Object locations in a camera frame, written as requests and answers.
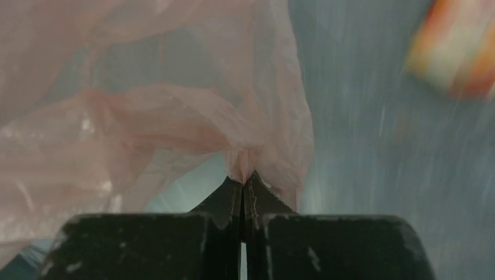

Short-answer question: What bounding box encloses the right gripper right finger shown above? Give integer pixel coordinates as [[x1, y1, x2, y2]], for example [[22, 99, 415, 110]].
[[244, 174, 435, 280]]

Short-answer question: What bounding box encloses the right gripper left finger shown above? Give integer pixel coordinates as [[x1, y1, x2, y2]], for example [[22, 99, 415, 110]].
[[37, 178, 241, 279]]

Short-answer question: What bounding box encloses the pink translucent trash bag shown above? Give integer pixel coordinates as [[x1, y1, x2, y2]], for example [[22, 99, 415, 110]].
[[1, 1, 313, 266]]

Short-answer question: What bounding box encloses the orange floral cloth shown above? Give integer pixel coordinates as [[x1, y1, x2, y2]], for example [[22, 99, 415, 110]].
[[405, 1, 494, 100]]

